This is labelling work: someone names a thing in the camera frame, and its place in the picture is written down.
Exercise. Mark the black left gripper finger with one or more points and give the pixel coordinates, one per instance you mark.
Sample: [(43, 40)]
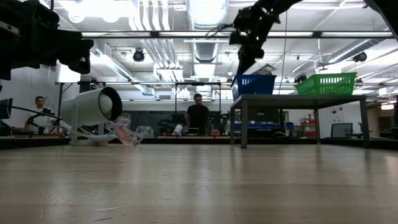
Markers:
[(81, 57)]

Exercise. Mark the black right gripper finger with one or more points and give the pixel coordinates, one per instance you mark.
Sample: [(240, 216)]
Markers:
[(244, 66)]

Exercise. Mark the sticky notes pack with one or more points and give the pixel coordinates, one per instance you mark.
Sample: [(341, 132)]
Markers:
[(264, 70)]

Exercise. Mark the blue plastic basket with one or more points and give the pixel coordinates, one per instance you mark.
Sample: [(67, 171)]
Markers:
[(253, 85)]

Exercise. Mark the green plastic basket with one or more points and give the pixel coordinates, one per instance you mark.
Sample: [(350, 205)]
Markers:
[(326, 84)]

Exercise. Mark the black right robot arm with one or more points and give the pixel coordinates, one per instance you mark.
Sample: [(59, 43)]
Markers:
[(267, 12)]

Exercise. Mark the black ceiling spotlight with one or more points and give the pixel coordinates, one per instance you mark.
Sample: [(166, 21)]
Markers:
[(138, 56), (360, 57)]

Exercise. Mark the grey perforated metal shelf riser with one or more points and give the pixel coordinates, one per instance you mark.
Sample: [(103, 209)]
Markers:
[(295, 101)]

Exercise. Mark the person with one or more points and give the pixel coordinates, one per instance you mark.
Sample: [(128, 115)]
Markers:
[(197, 115), (38, 116)]

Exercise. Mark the small black monitor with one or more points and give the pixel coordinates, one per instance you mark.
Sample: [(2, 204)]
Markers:
[(5, 109)]

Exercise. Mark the blue bin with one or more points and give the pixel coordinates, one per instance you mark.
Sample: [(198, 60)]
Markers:
[(289, 126)]

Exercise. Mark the clear plastic bag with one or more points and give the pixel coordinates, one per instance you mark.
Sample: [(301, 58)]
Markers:
[(146, 132)]

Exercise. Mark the grey monitor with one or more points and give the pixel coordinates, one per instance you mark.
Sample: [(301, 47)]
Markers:
[(341, 130)]

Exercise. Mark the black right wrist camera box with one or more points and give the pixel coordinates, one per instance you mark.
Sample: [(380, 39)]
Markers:
[(236, 38)]

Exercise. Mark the white cylindrical camera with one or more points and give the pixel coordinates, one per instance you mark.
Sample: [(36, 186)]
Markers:
[(90, 107)]

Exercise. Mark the black ceiling camera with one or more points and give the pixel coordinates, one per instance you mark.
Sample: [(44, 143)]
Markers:
[(300, 78)]

